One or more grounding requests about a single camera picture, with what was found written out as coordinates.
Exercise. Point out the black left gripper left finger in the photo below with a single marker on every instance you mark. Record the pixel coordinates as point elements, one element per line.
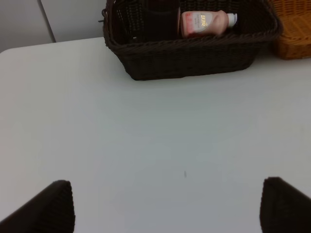
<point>50,211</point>

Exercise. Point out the translucent purple plastic cup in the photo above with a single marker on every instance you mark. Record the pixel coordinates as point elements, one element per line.
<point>161,19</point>

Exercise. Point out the light orange wicker basket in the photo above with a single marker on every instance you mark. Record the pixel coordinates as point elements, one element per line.
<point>295,40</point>

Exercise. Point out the pink lotion bottle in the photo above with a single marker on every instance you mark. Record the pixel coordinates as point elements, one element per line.
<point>203,23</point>

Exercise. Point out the dark brown wicker basket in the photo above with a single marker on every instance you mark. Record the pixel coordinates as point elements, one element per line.
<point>235,50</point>

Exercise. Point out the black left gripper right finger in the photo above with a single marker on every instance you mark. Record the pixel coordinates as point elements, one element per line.
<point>283,208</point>

